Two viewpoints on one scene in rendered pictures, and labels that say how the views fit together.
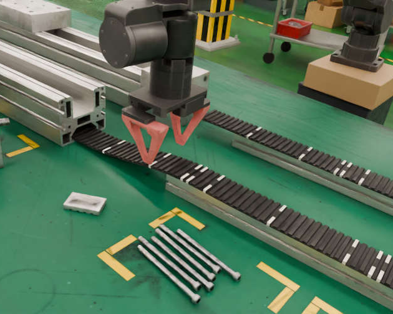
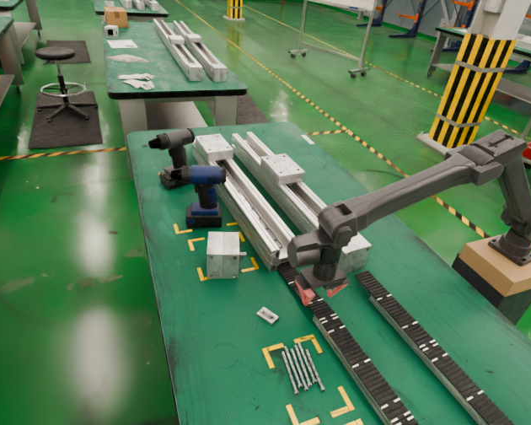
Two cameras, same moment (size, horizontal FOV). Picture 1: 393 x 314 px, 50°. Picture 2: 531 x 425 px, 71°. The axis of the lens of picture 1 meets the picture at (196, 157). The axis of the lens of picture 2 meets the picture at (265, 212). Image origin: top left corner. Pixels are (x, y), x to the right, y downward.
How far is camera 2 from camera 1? 0.45 m
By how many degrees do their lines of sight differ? 25
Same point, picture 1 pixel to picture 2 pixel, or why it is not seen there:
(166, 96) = (318, 278)
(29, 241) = (235, 329)
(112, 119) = not seen: hidden behind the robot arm
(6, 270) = (222, 341)
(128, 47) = (296, 261)
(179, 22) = (329, 249)
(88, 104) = not seen: hidden behind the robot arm
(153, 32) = (311, 255)
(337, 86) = (483, 268)
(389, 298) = not seen: outside the picture
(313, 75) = (467, 253)
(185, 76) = (330, 271)
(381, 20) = (529, 232)
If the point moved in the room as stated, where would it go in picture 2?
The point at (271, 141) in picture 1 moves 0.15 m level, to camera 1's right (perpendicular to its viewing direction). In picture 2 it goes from (391, 309) to (449, 336)
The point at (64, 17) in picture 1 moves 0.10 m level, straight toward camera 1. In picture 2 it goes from (300, 176) to (296, 190)
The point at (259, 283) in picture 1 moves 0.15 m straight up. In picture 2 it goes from (334, 397) to (348, 357)
